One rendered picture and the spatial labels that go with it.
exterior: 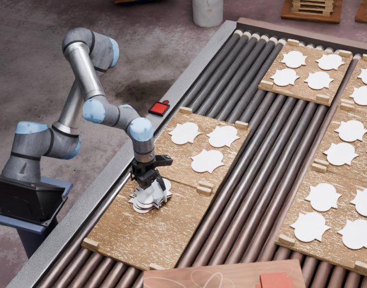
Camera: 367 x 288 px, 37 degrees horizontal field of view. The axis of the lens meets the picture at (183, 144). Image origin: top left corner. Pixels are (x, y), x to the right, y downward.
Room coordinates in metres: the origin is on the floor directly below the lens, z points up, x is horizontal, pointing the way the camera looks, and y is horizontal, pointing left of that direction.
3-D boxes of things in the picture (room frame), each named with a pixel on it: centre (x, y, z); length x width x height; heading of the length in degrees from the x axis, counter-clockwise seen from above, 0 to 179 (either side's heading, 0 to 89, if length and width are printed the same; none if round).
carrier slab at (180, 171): (1.71, -0.05, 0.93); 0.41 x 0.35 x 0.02; 153
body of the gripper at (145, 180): (1.42, 0.15, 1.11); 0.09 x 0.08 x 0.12; 132
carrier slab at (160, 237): (1.34, 0.14, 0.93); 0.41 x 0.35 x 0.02; 152
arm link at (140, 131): (1.43, 0.14, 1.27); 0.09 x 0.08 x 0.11; 28
